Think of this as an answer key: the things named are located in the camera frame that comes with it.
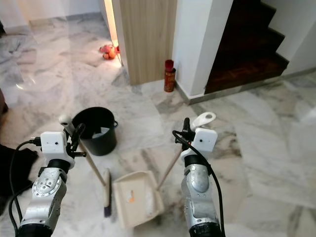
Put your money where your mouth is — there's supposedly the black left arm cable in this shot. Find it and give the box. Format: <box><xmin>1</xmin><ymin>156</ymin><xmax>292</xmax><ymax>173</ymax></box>
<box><xmin>7</xmin><ymin>138</ymin><xmax>42</xmax><ymax>237</ymax></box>

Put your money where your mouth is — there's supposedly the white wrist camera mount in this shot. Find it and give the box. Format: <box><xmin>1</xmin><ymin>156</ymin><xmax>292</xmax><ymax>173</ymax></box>
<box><xmin>40</xmin><ymin>131</ymin><xmax>68</xmax><ymax>163</ymax></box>
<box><xmin>181</xmin><ymin>127</ymin><xmax>218</xmax><ymax>159</ymax></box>

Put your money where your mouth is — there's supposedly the white paper scrap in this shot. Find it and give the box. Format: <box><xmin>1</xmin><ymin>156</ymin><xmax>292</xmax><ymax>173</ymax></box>
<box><xmin>97</xmin><ymin>126</ymin><xmax>112</xmax><ymax>137</ymax></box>

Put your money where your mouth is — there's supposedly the black round bucket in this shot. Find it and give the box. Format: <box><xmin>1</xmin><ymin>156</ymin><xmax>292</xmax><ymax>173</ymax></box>
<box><xmin>72</xmin><ymin>107</ymin><xmax>119</xmax><ymax>157</ymax></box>

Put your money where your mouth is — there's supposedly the cream dustpan with long handle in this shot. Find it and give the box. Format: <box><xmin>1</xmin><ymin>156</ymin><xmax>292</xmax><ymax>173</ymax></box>
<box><xmin>113</xmin><ymin>112</ymin><xmax>217</xmax><ymax>229</ymax></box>

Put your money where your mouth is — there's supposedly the red spray can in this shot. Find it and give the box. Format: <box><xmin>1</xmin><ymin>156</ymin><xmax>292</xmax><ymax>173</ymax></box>
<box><xmin>164</xmin><ymin>59</ymin><xmax>177</xmax><ymax>93</ymax></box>

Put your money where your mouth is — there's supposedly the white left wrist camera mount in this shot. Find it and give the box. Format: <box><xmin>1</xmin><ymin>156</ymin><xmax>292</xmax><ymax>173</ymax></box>
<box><xmin>40</xmin><ymin>131</ymin><xmax>68</xmax><ymax>163</ymax></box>

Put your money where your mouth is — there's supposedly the light wood panel cabinet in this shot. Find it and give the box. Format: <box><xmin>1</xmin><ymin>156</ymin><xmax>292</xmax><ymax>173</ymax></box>
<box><xmin>118</xmin><ymin>0</ymin><xmax>179</xmax><ymax>86</ymax></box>

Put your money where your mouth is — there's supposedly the black fabric object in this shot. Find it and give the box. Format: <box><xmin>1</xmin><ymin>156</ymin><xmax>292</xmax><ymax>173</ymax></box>
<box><xmin>0</xmin><ymin>145</ymin><xmax>41</xmax><ymax>214</ymax></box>

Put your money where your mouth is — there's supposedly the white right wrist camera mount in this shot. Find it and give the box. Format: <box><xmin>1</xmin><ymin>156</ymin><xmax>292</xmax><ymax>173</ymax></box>
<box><xmin>181</xmin><ymin>127</ymin><xmax>218</xmax><ymax>159</ymax></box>

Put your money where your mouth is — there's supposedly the dark wooden staircase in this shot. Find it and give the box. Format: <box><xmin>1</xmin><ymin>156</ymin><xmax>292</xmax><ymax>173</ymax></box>
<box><xmin>204</xmin><ymin>0</ymin><xmax>290</xmax><ymax>95</ymax></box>

